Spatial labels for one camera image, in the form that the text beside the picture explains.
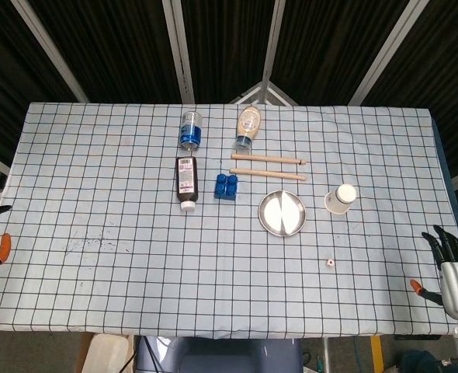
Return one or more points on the white paper cup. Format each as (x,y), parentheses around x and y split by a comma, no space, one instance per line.
(339,202)

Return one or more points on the round metal plate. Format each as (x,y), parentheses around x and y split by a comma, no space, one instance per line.
(282,213)

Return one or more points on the light blue checkered tablecloth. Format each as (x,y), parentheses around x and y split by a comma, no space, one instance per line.
(97,194)

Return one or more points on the beige plastic container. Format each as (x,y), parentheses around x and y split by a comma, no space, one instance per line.
(106,355)

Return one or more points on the metal table leg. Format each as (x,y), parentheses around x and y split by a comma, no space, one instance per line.
(325,355)

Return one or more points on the brown bottle white cap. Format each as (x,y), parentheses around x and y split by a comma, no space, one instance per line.
(186,182)

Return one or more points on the clear bottle blue label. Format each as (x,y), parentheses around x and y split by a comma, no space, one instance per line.
(190,132)

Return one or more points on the wooden stick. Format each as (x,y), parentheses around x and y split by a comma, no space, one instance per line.
(264,173)
(264,158)

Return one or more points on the blue toy building brick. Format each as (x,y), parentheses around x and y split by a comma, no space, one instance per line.
(226,188)

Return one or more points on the grey-blue robot torso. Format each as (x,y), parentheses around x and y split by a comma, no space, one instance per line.
(221,355)

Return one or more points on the beige squeeze sauce bottle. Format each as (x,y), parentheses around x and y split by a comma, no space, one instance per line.
(248,124)

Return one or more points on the yellow post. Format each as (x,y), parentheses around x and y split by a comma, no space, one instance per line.
(376,355)

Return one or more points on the white triangular frame brace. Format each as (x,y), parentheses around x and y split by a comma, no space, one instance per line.
(281,94)

